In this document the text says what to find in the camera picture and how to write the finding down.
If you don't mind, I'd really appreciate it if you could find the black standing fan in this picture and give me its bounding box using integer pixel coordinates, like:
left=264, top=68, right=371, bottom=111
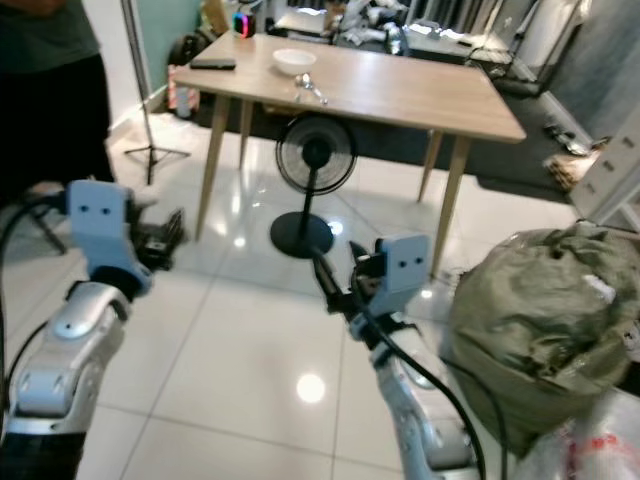
left=269, top=112, right=358, bottom=260

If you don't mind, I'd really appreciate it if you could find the black tripod stand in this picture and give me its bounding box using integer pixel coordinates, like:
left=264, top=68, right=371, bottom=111
left=118, top=0, right=193, bottom=188

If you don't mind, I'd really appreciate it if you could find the bottle with red label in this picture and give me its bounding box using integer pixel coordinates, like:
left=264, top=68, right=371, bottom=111
left=167, top=64, right=197, bottom=120

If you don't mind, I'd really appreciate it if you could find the flat black case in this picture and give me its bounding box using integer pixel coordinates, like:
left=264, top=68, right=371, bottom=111
left=189, top=57, right=238, bottom=71

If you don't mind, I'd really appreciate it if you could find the olive green sack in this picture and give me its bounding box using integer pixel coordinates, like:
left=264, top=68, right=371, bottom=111
left=447, top=221, right=640, bottom=457

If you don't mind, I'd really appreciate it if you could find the wooden dining table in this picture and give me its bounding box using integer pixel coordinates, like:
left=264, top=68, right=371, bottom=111
left=167, top=32, right=529, bottom=279

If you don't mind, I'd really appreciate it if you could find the person in dark clothes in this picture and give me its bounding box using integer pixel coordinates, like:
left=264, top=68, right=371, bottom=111
left=0, top=0, right=118, bottom=216

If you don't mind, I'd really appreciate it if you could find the metal spoon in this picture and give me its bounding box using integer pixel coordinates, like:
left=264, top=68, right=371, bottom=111
left=294, top=72, right=330, bottom=106

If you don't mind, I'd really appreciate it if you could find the white bowl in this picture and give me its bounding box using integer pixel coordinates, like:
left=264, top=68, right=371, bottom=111
left=271, top=47, right=318, bottom=77

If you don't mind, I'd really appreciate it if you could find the black speaker with coloured light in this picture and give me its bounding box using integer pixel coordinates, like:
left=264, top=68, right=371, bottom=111
left=231, top=10, right=257, bottom=40

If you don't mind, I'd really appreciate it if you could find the white shelf unit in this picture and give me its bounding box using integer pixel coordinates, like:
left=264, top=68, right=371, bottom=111
left=568, top=128, right=640, bottom=233

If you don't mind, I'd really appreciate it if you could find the clear plastic bag red print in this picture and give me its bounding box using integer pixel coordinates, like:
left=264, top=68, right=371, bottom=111
left=508, top=388, right=640, bottom=480

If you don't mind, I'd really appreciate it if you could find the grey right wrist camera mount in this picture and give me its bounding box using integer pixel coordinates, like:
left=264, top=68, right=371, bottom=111
left=374, top=234, right=432, bottom=323

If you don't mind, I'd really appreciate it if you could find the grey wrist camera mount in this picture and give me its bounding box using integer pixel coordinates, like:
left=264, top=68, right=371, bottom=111
left=66, top=179, right=147, bottom=293
left=374, top=234, right=432, bottom=323

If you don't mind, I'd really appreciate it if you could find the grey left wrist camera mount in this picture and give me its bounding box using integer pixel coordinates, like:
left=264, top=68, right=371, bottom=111
left=66, top=179, right=147, bottom=293

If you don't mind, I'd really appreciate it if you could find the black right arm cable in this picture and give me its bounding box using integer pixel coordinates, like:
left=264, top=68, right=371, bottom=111
left=360, top=314, right=492, bottom=480

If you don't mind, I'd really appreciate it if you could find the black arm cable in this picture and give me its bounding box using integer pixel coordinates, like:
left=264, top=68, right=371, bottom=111
left=0, top=190, right=74, bottom=421
left=360, top=314, right=492, bottom=480

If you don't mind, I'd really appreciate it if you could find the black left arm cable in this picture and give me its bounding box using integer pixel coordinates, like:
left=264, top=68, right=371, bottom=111
left=0, top=190, right=74, bottom=421

